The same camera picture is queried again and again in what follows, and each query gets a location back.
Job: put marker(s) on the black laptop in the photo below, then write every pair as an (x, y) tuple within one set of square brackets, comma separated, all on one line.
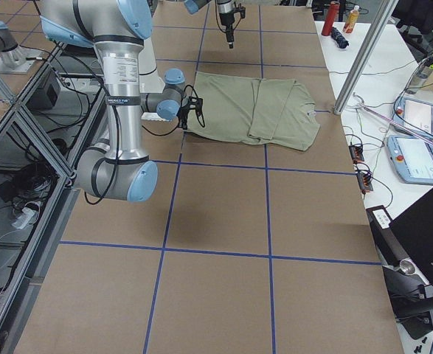
[(413, 229)]

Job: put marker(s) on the near blue teach pendant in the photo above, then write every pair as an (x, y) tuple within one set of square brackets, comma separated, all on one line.
[(412, 159)]

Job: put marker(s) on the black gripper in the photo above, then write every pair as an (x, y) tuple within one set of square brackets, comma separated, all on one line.
[(224, 15), (182, 118)]

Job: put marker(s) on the orange drink bottle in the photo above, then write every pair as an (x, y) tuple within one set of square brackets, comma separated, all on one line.
[(351, 19)]

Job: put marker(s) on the blue teach pendant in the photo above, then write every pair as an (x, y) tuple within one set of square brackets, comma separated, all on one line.
[(414, 114), (412, 159)]

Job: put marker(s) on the sage green long-sleeve shirt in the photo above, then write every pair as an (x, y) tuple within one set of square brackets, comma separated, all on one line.
[(255, 111)]

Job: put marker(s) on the folded dark blue umbrella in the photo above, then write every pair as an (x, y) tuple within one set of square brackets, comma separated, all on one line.
[(339, 39)]

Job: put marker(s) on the red cylindrical bottle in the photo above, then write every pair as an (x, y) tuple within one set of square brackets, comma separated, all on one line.
[(333, 12)]

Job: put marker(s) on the far blue teach pendant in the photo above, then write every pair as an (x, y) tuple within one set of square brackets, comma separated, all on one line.
[(414, 114)]

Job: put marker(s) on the aluminium frame post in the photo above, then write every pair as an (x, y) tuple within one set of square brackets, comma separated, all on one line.
[(374, 32)]

